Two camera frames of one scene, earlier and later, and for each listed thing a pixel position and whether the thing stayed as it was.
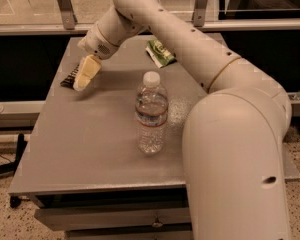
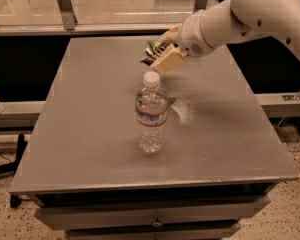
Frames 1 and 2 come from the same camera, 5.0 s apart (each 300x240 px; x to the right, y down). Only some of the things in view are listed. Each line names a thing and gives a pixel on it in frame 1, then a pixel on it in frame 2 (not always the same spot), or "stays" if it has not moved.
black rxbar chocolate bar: (70, 79) → (152, 55)
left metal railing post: (65, 5) stays
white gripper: (96, 43) → (191, 35)
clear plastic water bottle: (151, 110) stays
